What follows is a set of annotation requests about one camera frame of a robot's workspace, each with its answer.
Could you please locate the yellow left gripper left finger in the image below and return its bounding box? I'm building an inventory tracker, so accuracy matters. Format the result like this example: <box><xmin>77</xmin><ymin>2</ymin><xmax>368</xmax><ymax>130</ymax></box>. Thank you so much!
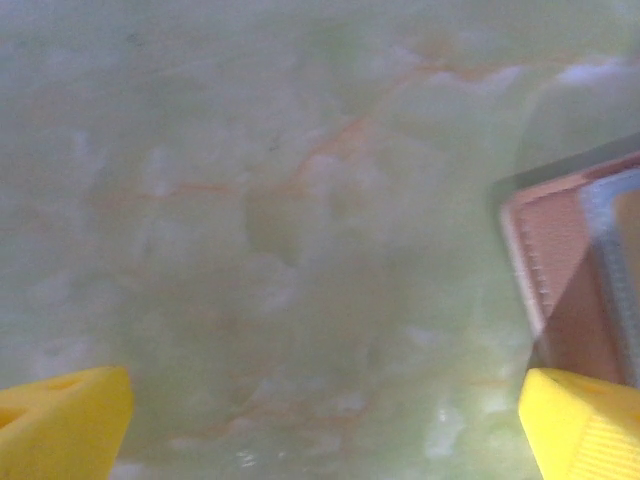
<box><xmin>0</xmin><ymin>366</ymin><xmax>135</xmax><ymax>480</ymax></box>

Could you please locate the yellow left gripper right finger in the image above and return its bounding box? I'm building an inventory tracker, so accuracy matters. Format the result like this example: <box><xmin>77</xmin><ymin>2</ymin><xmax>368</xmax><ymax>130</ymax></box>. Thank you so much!
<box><xmin>518</xmin><ymin>368</ymin><xmax>640</xmax><ymax>480</ymax></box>

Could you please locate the pink leather card holder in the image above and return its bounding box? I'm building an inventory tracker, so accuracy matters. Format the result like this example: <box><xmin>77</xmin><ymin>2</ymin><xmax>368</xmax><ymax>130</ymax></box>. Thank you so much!
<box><xmin>498</xmin><ymin>151</ymin><xmax>640</xmax><ymax>390</ymax></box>

